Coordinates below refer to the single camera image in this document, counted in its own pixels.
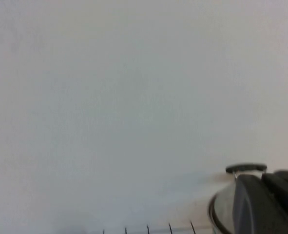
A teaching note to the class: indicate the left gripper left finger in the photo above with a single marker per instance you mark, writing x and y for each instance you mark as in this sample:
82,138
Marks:
253,209

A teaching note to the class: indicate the steel pot lid black knob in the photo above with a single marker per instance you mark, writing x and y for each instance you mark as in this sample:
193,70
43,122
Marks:
224,195

